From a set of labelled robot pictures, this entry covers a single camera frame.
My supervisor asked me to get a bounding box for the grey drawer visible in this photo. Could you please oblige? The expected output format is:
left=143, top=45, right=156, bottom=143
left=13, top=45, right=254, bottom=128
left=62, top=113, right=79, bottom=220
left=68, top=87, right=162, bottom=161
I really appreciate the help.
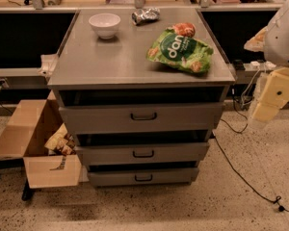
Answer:
left=88, top=167, right=198, bottom=187
left=59, top=102, right=223, bottom=134
left=76, top=142, right=209, bottom=166

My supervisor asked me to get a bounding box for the white ceramic bowl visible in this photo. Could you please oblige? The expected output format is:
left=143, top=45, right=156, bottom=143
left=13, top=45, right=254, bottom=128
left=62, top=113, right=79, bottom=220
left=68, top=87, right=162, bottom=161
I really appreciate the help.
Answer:
left=89, top=13, right=121, bottom=39

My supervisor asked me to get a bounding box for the grey drawer cabinet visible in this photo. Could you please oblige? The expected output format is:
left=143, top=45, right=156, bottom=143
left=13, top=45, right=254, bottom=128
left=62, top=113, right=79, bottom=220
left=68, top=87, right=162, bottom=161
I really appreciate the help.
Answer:
left=48, top=8, right=234, bottom=175

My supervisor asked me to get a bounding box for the open cardboard box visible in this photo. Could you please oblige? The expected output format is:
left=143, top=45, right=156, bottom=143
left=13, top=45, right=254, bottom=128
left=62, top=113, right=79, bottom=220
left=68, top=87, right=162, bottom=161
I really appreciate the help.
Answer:
left=0, top=92, right=82, bottom=189

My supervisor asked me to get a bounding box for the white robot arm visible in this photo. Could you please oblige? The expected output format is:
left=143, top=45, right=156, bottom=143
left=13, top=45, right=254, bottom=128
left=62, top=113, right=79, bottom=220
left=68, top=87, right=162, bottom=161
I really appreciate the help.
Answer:
left=244, top=0, right=289, bottom=127

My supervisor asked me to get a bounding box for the black floor cable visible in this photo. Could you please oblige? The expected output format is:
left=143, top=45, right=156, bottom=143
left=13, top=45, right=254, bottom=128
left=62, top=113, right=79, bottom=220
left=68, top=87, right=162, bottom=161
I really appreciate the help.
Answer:
left=213, top=96, right=289, bottom=216

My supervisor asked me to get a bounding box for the grey bottom drawer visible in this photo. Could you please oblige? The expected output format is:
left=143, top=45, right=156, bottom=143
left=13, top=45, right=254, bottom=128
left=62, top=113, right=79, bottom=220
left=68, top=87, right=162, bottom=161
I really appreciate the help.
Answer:
left=88, top=167, right=198, bottom=187

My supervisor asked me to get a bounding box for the crumpled silver foil bag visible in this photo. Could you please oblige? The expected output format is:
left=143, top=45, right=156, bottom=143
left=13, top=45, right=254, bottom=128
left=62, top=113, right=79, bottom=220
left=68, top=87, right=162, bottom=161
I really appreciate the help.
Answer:
left=131, top=8, right=160, bottom=26

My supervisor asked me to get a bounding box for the grey top drawer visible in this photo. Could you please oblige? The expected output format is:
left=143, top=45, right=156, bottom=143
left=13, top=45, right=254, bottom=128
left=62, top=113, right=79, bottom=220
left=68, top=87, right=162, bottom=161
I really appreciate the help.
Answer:
left=59, top=102, right=223, bottom=134

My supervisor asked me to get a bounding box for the grey middle drawer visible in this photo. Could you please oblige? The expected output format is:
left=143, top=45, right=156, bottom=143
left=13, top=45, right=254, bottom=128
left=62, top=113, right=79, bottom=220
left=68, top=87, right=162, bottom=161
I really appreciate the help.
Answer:
left=76, top=142, right=209, bottom=166

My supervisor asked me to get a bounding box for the green chip bag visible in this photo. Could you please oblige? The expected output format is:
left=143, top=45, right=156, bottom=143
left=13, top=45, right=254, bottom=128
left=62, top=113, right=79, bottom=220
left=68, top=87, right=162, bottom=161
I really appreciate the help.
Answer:
left=146, top=22, right=214, bottom=74

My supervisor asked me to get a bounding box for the yellow snack bag in box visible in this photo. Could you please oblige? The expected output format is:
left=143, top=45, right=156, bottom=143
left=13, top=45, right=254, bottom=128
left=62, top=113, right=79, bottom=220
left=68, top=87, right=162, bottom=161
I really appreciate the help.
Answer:
left=45, top=124, right=76, bottom=156

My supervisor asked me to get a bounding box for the white crumpled plastic bag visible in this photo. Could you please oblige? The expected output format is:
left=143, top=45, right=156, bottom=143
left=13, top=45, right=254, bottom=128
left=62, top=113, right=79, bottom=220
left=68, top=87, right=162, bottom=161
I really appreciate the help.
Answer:
left=38, top=54, right=59, bottom=78

